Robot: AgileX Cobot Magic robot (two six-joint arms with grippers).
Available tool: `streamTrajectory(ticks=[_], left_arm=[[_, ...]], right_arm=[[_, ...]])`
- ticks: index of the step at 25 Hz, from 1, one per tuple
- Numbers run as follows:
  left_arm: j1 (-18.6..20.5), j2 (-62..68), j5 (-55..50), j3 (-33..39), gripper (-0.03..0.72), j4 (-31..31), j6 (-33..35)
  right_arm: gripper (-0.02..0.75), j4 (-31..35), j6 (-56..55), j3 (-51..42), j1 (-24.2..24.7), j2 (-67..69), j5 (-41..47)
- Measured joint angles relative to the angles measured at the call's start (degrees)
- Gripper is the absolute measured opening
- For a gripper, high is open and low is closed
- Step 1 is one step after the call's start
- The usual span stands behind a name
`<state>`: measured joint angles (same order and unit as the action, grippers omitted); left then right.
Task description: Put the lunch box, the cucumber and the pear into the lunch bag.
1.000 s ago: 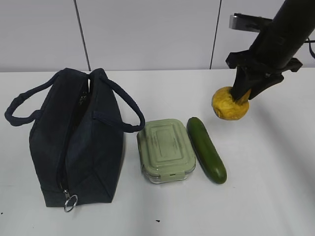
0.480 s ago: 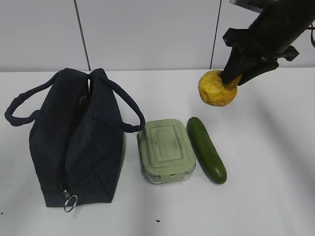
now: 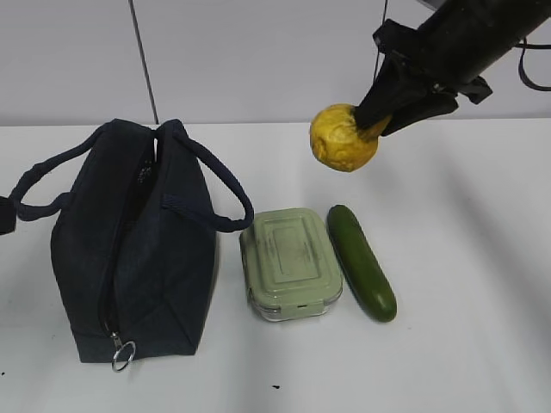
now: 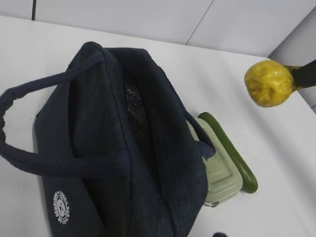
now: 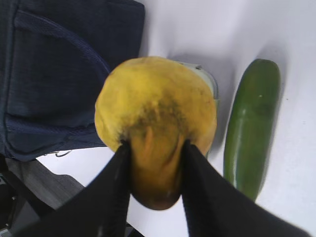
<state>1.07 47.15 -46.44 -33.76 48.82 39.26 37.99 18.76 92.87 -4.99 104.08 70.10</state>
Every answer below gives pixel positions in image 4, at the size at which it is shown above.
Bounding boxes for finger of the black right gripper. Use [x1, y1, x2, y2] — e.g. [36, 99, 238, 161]
[292, 60, 316, 90]

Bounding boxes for green lidded glass food container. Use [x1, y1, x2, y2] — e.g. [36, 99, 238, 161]
[189, 118, 243, 207]

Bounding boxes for dark navy fabric lunch bag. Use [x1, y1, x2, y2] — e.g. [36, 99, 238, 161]
[0, 42, 215, 237]

